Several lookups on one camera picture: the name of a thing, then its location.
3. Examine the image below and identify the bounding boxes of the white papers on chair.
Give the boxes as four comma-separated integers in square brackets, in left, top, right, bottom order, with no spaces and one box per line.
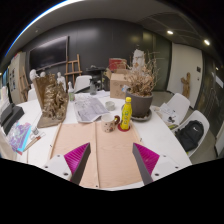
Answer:
[157,102,180,126]

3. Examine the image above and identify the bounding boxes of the yellow drink bottle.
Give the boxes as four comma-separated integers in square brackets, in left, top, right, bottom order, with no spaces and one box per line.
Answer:
[120,96,133,131]

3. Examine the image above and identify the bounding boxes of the small round grey bowl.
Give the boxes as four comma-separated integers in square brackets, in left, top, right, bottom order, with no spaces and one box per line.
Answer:
[104,100,117,112]

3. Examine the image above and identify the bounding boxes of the flat round red coaster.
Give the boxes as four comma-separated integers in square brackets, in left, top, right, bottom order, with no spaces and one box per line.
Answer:
[117,122,132,133]

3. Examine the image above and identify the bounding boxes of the white plaster bust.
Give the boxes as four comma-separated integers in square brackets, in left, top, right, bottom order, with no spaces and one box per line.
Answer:
[55,71,67,92]
[28,68,41,83]

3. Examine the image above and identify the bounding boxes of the long ceiling strip light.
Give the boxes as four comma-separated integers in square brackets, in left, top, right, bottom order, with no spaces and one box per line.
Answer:
[4,0,85,58]

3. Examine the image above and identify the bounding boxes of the colourful book stack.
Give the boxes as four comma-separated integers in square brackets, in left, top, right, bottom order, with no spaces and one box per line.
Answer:
[5,121,33,154]

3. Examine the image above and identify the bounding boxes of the white cabinet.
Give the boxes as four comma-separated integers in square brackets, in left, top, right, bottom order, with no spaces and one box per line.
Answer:
[7,51,28,105]

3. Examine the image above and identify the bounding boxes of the dry plant in grey pot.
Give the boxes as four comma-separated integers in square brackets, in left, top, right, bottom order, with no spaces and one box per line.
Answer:
[122,50,161,119]

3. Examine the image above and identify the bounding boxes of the dark grey bottle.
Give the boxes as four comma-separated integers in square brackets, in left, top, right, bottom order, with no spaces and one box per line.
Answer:
[88,78,98,96]

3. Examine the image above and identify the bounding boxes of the open newspaper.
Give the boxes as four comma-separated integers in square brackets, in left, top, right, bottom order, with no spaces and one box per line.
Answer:
[72,95,111,124]

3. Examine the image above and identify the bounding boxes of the beige wooden drawing board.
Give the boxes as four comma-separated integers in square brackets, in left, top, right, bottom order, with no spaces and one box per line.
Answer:
[48,120,145,191]

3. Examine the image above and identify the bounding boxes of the grey plant saucer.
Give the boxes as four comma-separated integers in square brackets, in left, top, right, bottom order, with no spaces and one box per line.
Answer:
[120,103,154,123]

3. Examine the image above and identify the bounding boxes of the wooden figure by wall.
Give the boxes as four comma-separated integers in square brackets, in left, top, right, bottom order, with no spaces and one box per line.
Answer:
[180,71,192,100]

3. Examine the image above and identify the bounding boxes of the plain white chair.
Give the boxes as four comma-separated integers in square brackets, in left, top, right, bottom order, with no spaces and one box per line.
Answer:
[72,74,94,95]

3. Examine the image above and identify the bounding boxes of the black wall screen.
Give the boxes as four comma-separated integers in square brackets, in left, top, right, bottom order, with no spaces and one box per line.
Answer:
[28,35,70,72]

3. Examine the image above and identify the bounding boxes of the white chair with papers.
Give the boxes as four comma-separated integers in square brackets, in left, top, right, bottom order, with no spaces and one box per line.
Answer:
[158,92,191,130]

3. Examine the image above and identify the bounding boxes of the golden relief sculpture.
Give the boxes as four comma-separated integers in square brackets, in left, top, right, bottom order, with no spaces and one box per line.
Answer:
[31,73,70,129]

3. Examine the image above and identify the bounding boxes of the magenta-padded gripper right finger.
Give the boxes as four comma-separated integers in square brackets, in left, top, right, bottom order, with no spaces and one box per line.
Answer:
[132,142,183,186]

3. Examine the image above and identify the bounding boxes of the wooden easel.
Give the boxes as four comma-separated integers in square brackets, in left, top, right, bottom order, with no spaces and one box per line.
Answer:
[63,53,84,89]

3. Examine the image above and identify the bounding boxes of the white dotted mug brown handle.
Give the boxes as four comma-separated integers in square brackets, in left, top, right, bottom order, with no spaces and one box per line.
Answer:
[100,112,122,134]

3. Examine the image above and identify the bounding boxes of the white chair with backpack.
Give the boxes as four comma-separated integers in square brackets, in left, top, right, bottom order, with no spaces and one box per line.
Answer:
[172,109,211,158]

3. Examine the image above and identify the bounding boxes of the white green-labelled spray bottle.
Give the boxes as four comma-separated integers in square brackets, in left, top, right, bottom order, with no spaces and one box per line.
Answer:
[67,81,76,103]

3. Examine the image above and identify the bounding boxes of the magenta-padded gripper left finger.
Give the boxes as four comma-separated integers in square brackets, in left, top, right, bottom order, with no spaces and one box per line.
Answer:
[42,142,92,186]

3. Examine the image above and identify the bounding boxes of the brown cardboard box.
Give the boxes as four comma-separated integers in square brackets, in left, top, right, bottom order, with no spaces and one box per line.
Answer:
[104,68,133,100]

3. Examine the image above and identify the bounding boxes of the black backpack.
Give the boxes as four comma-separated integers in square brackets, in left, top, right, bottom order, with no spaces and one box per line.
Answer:
[174,119,205,153]

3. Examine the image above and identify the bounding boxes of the black box-shaped device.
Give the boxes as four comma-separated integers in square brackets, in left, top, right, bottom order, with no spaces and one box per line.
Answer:
[0,102,25,135]

